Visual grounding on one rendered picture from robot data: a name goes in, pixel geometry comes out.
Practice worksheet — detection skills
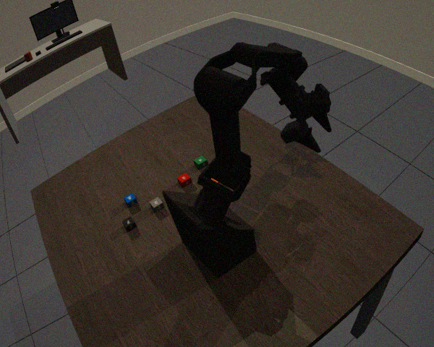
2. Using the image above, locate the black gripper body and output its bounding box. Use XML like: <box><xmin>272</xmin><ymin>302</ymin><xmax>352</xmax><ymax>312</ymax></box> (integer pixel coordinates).
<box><xmin>279</xmin><ymin>84</ymin><xmax>309</xmax><ymax>144</ymax></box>

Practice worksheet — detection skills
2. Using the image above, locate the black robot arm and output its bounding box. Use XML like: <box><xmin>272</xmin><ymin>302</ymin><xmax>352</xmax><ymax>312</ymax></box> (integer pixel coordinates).
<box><xmin>188</xmin><ymin>42</ymin><xmax>331</xmax><ymax>224</ymax></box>

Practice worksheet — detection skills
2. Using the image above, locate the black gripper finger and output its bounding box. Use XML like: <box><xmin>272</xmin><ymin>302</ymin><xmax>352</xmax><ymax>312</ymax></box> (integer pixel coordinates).
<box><xmin>312</xmin><ymin>113</ymin><xmax>332</xmax><ymax>132</ymax></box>
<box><xmin>295</xmin><ymin>127</ymin><xmax>321</xmax><ymax>153</ymax></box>

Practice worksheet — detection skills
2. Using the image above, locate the red block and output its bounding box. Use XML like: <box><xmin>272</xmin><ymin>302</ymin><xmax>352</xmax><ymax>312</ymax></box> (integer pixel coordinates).
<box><xmin>177</xmin><ymin>173</ymin><xmax>192</xmax><ymax>187</ymax></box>

